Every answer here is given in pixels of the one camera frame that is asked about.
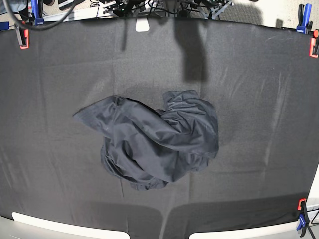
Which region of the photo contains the thick black looping cable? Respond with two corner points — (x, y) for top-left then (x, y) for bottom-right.
(2, 0), (83, 31)

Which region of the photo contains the white tab at table edge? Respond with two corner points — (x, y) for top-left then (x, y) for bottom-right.
(135, 17), (150, 32)

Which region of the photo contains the orange clamp far right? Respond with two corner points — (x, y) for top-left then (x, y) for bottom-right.
(309, 29), (319, 58)

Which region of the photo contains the blue bar clamp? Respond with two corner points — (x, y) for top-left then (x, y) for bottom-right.
(30, 0), (44, 26)
(296, 3), (312, 34)

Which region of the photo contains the orange clamp far left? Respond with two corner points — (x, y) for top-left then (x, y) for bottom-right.
(14, 24), (29, 49)

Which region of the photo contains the blue bar clamp far right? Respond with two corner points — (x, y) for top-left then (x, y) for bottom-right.
(296, 3), (312, 34)

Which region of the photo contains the blue orange clamp near right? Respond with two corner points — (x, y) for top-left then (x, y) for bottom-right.
(296, 198), (316, 239)

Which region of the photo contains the black table cover cloth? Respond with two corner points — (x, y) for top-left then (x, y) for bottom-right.
(0, 18), (319, 239)

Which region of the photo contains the dark navy t-shirt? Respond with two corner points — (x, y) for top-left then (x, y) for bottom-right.
(73, 90), (219, 190)

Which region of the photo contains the blue bar clamp far left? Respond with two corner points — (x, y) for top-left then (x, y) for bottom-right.
(30, 0), (44, 26)

